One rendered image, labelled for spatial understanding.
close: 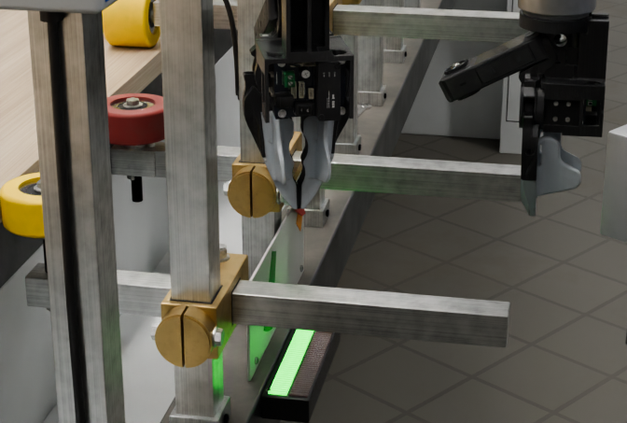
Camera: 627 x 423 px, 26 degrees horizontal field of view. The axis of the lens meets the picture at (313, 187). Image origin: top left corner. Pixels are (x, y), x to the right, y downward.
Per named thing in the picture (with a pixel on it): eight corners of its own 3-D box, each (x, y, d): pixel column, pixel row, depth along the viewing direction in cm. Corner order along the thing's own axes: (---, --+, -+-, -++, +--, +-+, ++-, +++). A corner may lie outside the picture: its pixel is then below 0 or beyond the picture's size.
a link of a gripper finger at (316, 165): (306, 228, 112) (306, 121, 109) (296, 203, 118) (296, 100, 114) (343, 226, 112) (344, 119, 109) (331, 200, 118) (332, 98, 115)
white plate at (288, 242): (306, 271, 154) (306, 188, 150) (253, 381, 130) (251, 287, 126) (301, 270, 154) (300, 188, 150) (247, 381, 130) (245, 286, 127)
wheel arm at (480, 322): (508, 340, 120) (510, 296, 118) (506, 358, 117) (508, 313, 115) (41, 299, 127) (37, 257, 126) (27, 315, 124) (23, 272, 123)
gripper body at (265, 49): (261, 132, 107) (258, -21, 102) (249, 99, 115) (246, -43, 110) (357, 126, 108) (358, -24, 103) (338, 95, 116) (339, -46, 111)
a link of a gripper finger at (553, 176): (578, 228, 136) (583, 141, 133) (519, 225, 137) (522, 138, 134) (578, 217, 139) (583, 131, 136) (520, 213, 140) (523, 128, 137)
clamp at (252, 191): (302, 175, 149) (302, 131, 147) (275, 220, 136) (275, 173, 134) (252, 171, 150) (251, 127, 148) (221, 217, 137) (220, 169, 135)
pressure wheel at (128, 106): (183, 190, 151) (179, 90, 147) (161, 216, 144) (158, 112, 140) (114, 185, 152) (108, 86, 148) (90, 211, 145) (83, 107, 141)
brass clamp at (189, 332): (255, 303, 127) (255, 254, 125) (218, 372, 115) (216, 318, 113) (191, 298, 128) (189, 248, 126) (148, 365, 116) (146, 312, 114)
